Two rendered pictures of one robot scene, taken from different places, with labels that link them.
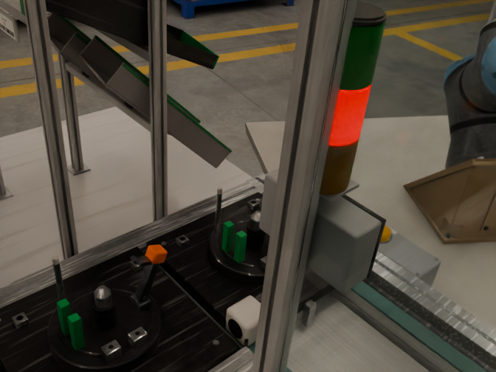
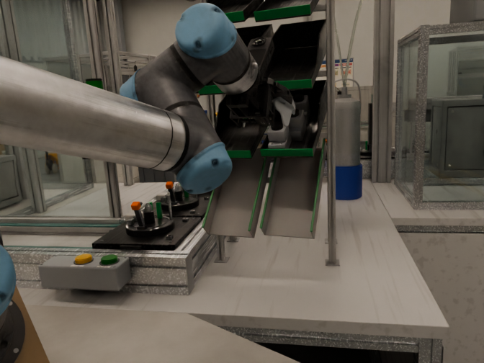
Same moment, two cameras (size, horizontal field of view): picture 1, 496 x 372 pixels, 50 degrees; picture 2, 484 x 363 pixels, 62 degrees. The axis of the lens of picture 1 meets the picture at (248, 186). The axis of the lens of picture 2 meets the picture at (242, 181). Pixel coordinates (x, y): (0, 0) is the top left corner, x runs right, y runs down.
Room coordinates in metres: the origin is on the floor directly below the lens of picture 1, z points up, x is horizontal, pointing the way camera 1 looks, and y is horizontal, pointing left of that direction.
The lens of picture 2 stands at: (1.73, -0.42, 1.34)
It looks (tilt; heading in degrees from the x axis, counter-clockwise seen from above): 12 degrees down; 146
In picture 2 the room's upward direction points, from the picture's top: 3 degrees counter-clockwise
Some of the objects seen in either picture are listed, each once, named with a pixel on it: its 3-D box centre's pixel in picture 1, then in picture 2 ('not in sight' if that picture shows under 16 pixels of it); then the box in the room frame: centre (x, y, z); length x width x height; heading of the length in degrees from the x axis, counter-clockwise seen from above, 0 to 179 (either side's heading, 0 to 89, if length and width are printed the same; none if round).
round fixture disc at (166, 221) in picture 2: (254, 248); (150, 225); (0.63, -0.02, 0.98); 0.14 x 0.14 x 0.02
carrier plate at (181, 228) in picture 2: (252, 257); (150, 232); (0.63, -0.02, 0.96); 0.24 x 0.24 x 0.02; 45
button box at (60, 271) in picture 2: not in sight; (85, 271); (0.72, -0.23, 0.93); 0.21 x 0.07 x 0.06; 45
